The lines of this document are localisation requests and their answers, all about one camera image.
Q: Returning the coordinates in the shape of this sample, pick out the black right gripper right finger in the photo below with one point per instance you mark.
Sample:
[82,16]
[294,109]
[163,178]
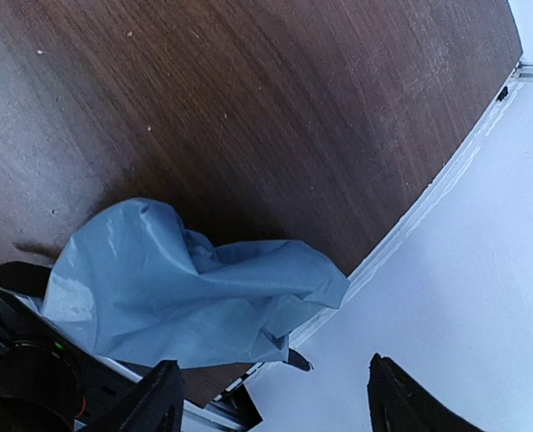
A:
[398,403]

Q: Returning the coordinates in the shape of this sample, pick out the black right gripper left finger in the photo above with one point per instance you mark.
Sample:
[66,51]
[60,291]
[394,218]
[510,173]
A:
[155,403]

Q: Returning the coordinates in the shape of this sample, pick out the grey zip pouch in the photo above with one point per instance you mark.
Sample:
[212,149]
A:
[135,285]

